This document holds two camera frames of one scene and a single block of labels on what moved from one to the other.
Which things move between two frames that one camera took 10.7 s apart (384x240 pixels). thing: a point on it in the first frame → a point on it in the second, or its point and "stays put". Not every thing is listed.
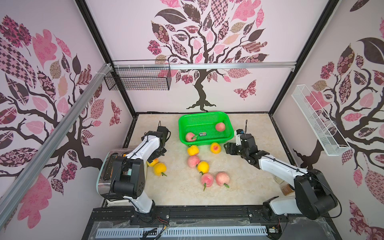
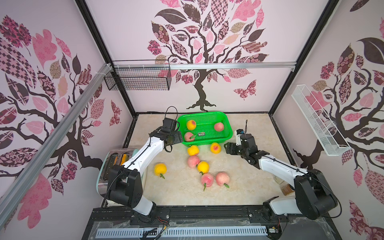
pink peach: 220,126 stays put
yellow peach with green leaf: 159,169 stays put
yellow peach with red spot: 151,164 → 191,124
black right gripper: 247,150 stays put
